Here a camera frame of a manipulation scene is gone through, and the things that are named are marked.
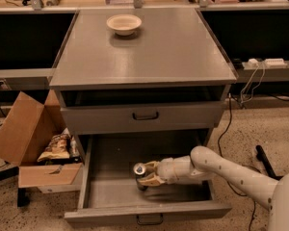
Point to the white power strip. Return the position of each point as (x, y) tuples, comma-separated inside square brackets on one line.
[(268, 63)]

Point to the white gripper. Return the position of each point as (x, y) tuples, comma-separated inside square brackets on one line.
[(166, 170)]

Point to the grey drawer cabinet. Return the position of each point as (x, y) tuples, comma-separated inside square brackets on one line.
[(171, 58)]

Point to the blue silver redbull can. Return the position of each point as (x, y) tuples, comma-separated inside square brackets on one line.
[(140, 172)]

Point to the brown cardboard box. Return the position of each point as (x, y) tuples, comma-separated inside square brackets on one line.
[(25, 133)]

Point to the snack chip bag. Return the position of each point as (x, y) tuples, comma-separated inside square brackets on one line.
[(56, 149)]

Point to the closed upper grey drawer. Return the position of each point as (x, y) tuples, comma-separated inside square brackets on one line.
[(142, 118)]

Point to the small bottle in box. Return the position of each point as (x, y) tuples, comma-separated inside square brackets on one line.
[(73, 151)]

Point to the black metal floor bar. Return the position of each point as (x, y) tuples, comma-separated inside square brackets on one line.
[(262, 157)]

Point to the white paper bowl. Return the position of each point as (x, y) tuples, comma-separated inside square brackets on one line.
[(124, 24)]

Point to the open grey drawer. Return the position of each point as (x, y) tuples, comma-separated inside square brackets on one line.
[(109, 194)]

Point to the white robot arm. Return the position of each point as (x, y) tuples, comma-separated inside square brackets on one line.
[(202, 162)]

